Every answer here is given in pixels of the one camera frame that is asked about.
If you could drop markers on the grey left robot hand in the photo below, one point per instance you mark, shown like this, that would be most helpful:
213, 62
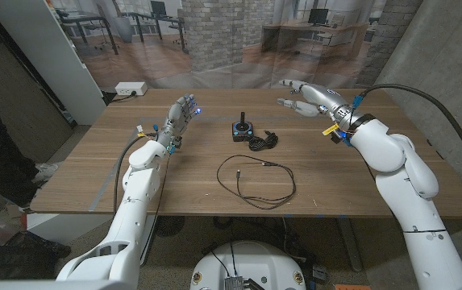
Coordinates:
174, 124

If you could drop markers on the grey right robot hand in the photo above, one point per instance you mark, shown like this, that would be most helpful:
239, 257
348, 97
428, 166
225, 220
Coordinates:
327, 100

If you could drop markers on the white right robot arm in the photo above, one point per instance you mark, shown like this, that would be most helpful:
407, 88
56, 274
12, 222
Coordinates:
416, 193

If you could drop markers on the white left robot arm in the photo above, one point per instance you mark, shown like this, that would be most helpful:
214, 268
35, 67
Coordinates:
134, 209

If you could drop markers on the white power strip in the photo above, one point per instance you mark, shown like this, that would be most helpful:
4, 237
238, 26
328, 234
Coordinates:
130, 88

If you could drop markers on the printed office backdrop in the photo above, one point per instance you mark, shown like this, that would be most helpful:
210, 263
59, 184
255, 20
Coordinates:
222, 40

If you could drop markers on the round black fan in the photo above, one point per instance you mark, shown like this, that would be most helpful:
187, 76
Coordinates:
170, 225

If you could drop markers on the grey table leg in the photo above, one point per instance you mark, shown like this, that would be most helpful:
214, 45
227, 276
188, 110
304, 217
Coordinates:
349, 245

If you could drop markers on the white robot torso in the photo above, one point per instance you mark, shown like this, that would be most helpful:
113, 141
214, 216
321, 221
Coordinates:
255, 262

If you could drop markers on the orange flat item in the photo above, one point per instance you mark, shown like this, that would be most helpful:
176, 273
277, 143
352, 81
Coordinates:
351, 287

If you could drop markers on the black bag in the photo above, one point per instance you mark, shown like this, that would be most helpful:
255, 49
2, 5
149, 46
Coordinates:
21, 258

